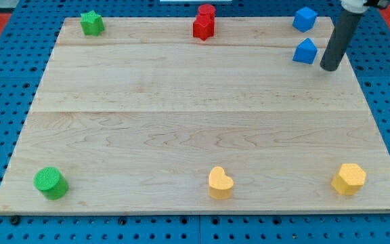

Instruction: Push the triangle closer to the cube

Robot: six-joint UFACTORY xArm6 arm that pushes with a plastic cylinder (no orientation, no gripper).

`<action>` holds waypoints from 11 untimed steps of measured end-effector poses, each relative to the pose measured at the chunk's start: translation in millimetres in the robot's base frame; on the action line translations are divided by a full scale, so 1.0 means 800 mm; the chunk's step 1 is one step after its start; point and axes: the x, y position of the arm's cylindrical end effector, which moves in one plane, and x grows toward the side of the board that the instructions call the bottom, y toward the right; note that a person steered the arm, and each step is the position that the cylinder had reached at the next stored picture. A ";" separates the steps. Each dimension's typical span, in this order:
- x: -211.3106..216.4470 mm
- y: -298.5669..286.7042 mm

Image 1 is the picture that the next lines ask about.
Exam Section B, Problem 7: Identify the blue triangle block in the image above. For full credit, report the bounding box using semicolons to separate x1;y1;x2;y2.
292;38;318;64

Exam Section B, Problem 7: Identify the blue cube block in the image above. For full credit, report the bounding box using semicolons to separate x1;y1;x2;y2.
292;7;318;33

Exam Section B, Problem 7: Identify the wooden board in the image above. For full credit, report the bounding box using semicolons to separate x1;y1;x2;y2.
0;17;390;216

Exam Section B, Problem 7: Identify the yellow heart block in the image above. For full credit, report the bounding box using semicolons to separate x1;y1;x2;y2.
208;166;234;199

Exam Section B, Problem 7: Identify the red star block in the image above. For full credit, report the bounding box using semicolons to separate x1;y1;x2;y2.
192;15;215;41

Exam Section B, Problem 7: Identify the red cylinder block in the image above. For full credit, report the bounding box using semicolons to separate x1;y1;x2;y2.
197;4;216;20

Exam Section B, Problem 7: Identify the green star block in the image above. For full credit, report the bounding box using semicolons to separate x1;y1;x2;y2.
81;10;105;36

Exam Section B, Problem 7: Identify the green cylinder block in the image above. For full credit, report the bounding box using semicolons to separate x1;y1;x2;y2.
33;167;68;200

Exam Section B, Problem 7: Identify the yellow hexagon block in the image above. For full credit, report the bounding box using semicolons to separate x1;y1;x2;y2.
330;163;367;196

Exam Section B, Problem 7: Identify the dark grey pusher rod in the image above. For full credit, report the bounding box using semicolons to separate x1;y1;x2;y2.
320;9;363;72

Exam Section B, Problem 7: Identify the white rod mount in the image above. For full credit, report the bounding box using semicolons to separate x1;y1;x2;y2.
341;0;369;14

